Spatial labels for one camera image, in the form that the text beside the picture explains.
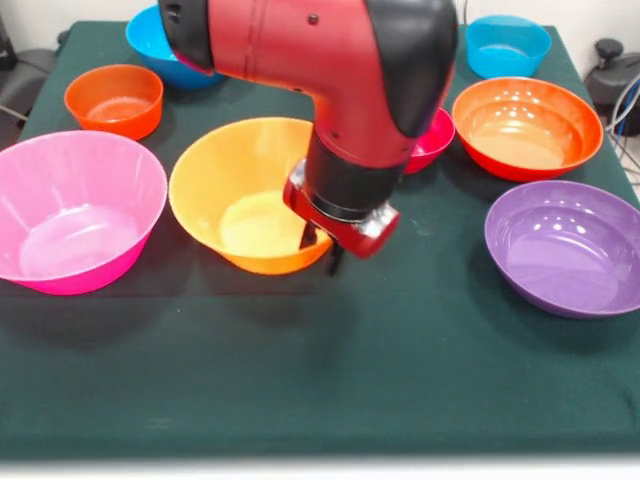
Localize black office chair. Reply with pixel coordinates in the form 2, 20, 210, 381
583, 38, 640, 106

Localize small magenta bowl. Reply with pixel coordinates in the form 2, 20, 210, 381
402, 106, 457, 175

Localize wide purple bowl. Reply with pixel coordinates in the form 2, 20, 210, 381
483, 179, 640, 320

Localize wide red-orange bowl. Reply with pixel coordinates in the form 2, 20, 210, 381
451, 76, 605, 183

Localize large pink bowl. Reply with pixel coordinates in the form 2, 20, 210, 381
0, 130, 169, 297

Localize large blue bowl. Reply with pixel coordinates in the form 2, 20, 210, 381
124, 4, 226, 91

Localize grey office chair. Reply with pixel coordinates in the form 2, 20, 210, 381
0, 12, 71, 136

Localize large yellow-orange bowl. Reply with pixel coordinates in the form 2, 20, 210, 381
168, 117, 335, 276

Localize tangled floor cables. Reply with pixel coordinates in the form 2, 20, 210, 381
604, 74, 640, 186

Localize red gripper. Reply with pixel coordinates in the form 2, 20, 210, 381
282, 159, 402, 278

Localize dark green tablecloth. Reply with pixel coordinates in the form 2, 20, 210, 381
0, 19, 640, 459

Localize small orange bowl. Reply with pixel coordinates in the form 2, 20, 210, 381
63, 63, 165, 142

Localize small light blue bowl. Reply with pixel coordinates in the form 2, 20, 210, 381
464, 14, 553, 80

